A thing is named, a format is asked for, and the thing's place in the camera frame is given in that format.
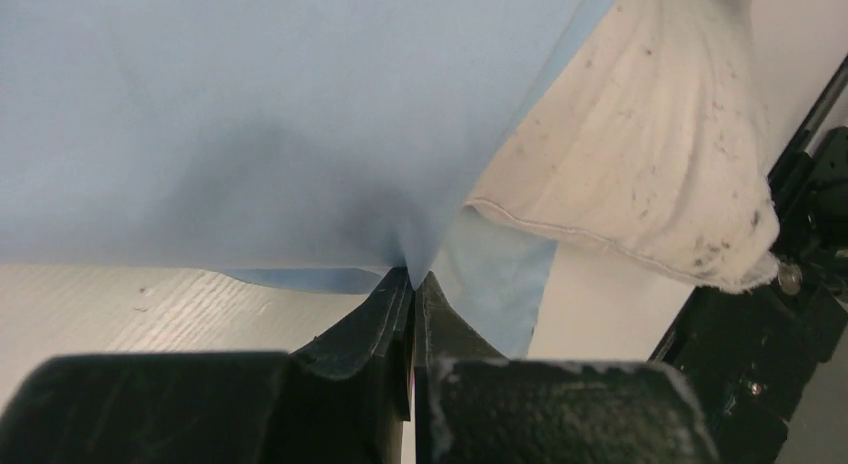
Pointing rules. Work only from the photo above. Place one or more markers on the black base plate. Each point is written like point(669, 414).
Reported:
point(748, 357)

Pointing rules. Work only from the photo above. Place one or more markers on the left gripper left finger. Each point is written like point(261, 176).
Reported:
point(341, 398)

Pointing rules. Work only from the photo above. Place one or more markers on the white pillow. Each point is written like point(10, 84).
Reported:
point(649, 144)

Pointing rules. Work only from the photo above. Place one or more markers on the green and blue pillowcase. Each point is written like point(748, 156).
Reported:
point(303, 144)

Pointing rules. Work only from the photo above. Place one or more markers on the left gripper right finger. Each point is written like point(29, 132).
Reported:
point(474, 405)

